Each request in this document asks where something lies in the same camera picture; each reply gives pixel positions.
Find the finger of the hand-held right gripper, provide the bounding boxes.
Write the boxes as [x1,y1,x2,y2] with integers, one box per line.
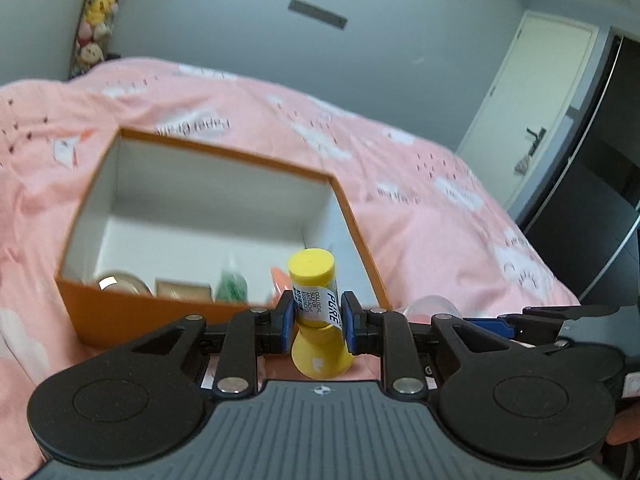
[497,304,624,344]
[462,316,569,352]

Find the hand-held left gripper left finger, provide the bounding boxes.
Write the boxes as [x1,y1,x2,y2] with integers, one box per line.
[127,290,298,397]

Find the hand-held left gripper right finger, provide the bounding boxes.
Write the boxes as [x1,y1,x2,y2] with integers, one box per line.
[340,291,507,397]

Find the yellow plastic bottle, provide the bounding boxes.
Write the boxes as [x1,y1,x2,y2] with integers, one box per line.
[286,248,353,380]

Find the orange cardboard box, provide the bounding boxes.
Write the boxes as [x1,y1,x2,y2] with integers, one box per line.
[54,127,393,350]

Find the person's right hand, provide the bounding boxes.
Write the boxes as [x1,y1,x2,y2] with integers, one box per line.
[605,399,640,447]

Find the orange plastic item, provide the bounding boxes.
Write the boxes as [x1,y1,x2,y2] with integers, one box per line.
[269,266,294,307]

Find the clear plastic cup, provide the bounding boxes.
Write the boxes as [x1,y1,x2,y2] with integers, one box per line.
[402,294,459,324]

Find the green packet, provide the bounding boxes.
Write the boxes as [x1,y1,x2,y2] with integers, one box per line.
[215,255,250,305]

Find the gold rectangular box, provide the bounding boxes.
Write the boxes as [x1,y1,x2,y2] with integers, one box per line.
[154,278,213,304]

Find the pink printed blanket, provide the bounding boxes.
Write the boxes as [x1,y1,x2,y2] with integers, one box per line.
[0,57,582,467]

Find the dark wardrobe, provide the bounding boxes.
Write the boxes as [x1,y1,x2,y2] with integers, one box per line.
[515,35,640,307]

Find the white door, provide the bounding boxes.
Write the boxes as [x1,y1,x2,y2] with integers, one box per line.
[454,10,614,214]

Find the pile of plush toys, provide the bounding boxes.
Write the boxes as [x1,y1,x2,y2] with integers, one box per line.
[67,0,134,79]

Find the black door handle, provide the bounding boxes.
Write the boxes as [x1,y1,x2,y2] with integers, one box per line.
[525,127,547,157]

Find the grey wall vent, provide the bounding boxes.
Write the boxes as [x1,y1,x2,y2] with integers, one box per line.
[287,0,349,31]

